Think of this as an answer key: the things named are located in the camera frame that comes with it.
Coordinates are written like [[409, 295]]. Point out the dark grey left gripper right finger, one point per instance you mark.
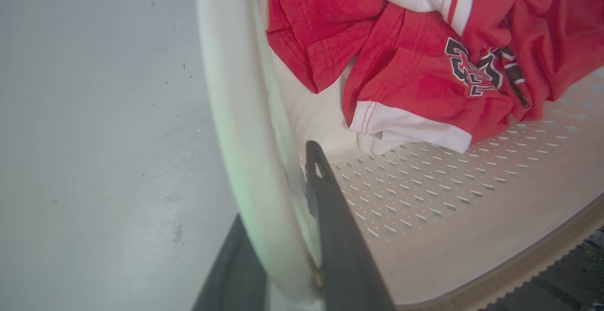
[[342, 249]]

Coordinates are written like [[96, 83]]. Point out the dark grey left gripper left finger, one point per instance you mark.
[[231, 278]]

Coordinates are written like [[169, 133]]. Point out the white perforated plastic laundry basket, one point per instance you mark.
[[448, 207]]

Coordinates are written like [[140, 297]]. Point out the red and white jersey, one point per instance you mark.
[[424, 61]]

